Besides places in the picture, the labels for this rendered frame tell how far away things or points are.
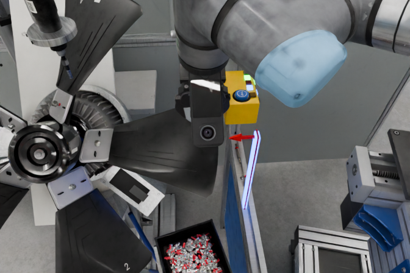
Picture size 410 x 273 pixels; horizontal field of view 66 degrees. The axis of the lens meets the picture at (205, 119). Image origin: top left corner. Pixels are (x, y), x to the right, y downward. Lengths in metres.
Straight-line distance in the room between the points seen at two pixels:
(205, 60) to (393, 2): 0.20
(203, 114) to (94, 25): 0.35
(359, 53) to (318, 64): 1.35
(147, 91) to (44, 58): 0.47
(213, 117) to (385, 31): 0.23
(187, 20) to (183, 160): 0.38
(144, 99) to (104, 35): 0.63
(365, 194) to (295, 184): 1.14
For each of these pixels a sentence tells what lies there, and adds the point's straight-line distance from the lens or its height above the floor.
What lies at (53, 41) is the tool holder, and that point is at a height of 1.46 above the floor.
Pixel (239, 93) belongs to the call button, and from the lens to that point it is 0.95.
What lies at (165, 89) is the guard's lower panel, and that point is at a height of 0.71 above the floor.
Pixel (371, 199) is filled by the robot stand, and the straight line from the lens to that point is 1.01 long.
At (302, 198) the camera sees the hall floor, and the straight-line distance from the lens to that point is 2.05.
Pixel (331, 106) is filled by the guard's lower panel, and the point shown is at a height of 0.54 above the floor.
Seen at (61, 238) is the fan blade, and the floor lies 1.07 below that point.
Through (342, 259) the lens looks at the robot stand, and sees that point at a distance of 1.72.
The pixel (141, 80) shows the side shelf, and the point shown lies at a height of 0.86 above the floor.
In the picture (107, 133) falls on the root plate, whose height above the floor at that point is 1.18.
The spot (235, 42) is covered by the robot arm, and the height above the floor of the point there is 1.55.
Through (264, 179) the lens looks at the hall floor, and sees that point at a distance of 2.06.
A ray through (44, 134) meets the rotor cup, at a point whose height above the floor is 1.25.
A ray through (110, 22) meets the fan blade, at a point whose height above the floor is 1.39.
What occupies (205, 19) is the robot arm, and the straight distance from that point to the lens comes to 0.32.
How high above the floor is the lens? 1.72
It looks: 47 degrees down
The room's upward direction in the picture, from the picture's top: straight up
